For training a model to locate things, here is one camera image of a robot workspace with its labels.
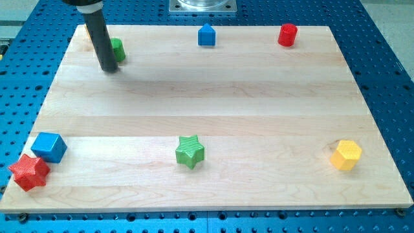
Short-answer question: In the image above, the green star block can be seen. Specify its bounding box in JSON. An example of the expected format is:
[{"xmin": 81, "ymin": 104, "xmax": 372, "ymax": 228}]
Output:
[{"xmin": 175, "ymin": 135, "xmax": 204, "ymax": 170}]

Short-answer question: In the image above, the blue triangle block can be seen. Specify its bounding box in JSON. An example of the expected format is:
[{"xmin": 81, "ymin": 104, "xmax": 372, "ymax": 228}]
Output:
[{"xmin": 197, "ymin": 23, "xmax": 216, "ymax": 46}]

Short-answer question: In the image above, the red star block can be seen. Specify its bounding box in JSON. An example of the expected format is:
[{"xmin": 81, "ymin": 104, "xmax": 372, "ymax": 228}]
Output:
[{"xmin": 8, "ymin": 154, "xmax": 50, "ymax": 192}]

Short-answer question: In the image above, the wooden board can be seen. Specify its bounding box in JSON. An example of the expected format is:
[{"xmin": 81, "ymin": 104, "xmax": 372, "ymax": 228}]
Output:
[{"xmin": 1, "ymin": 25, "xmax": 413, "ymax": 213}]

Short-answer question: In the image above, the green cylinder block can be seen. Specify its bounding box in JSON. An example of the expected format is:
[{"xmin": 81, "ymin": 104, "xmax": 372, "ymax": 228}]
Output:
[{"xmin": 111, "ymin": 38, "xmax": 126, "ymax": 62}]

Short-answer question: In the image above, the red cylinder block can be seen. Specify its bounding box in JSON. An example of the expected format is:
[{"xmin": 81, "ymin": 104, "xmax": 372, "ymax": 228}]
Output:
[{"xmin": 278, "ymin": 23, "xmax": 298, "ymax": 47}]

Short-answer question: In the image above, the yellow hexagon block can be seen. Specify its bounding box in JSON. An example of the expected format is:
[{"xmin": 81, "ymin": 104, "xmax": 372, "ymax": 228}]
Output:
[{"xmin": 330, "ymin": 140, "xmax": 362, "ymax": 171}]

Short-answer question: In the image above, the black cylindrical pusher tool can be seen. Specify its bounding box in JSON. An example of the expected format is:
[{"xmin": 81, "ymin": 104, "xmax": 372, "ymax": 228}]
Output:
[{"xmin": 62, "ymin": 0, "xmax": 118, "ymax": 73}]

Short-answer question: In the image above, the blue cube block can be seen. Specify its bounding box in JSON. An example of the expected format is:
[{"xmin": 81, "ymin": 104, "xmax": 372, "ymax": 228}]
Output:
[{"xmin": 30, "ymin": 132, "xmax": 67, "ymax": 163}]

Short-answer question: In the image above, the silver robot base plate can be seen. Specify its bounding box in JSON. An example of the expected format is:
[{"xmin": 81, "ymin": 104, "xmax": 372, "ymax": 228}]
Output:
[{"xmin": 168, "ymin": 0, "xmax": 237, "ymax": 14}]

